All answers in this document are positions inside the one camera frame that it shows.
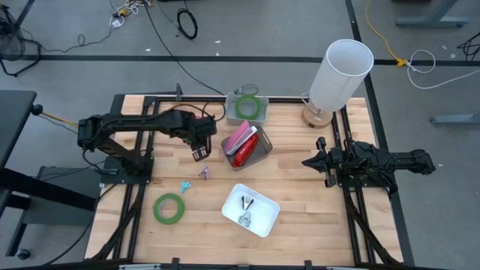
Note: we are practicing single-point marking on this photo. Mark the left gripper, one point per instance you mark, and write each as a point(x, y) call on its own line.
point(200, 150)

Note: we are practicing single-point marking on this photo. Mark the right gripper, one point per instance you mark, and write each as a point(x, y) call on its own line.
point(339, 163)

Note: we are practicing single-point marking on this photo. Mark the teal staple remover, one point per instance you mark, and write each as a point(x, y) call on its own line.
point(184, 186)

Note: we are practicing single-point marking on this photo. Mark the pink stapler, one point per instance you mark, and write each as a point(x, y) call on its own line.
point(238, 137)

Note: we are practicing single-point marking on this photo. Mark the red stapler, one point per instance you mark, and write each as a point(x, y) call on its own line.
point(245, 152)

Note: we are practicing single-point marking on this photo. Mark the green tape roll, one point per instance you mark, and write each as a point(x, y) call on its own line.
point(157, 209)
point(238, 107)

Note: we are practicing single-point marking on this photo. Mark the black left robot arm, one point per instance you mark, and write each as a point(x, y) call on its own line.
point(131, 122)

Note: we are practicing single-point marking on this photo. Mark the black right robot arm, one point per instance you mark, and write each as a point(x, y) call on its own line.
point(405, 159)

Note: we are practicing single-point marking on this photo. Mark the grey plastic bin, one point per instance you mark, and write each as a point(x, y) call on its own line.
point(229, 120)

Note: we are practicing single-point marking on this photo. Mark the white plastic bin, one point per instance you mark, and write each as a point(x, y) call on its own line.
point(268, 210)

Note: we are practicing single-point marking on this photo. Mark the white shade table lamp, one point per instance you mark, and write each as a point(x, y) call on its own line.
point(337, 86)

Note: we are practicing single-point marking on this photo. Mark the grey desk leg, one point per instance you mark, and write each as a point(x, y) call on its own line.
point(453, 119)
point(431, 20)

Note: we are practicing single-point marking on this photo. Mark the wooden stick black knob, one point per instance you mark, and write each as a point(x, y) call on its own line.
point(36, 110)

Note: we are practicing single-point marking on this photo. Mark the black side desk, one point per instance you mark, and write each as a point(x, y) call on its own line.
point(15, 123)

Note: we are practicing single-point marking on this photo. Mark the black floor fan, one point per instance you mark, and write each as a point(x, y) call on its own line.
point(11, 45)

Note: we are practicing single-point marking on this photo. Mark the black aluminium rig frame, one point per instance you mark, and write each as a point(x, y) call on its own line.
point(195, 99)

